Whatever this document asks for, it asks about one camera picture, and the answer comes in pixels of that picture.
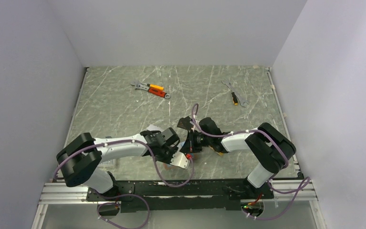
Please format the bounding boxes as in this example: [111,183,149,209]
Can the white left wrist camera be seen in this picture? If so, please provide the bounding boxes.
[169,152,190,169]

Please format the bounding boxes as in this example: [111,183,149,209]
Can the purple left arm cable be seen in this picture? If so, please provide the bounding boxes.
[52,139,195,229]

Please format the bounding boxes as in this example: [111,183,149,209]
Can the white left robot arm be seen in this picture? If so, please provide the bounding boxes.
[56,128,190,200]

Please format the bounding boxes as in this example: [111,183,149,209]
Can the clear plastic screw box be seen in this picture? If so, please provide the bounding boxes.
[100,159,116,167]

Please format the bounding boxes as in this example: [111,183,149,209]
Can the brown leather card holder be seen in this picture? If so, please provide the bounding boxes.
[163,142,194,169]

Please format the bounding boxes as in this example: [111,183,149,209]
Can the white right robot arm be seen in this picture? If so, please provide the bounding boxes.
[177,116,296,198]

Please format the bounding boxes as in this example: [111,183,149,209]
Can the black VIP card stack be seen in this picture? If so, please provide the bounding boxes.
[177,116,193,131]

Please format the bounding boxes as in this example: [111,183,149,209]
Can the silver open end wrench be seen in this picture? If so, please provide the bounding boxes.
[221,79,249,107]

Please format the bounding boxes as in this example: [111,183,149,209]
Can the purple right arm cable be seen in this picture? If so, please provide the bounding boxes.
[191,104,312,221]

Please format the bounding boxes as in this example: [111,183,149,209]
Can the silver magnetic stripe card stack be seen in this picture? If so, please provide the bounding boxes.
[146,124,161,131]

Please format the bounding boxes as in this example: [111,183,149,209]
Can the aluminium frame rail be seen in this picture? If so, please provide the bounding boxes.
[39,182,88,205]

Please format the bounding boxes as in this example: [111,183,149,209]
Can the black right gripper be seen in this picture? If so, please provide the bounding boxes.
[180,130,212,155]

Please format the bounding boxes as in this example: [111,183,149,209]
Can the red orange adjustable wrench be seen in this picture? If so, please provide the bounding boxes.
[130,81,171,99]

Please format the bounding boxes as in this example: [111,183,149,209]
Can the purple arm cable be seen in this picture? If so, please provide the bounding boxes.
[52,139,195,229]
[191,104,312,221]

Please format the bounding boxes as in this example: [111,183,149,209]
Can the yellow handled screwdriver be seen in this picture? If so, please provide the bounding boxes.
[231,92,239,105]

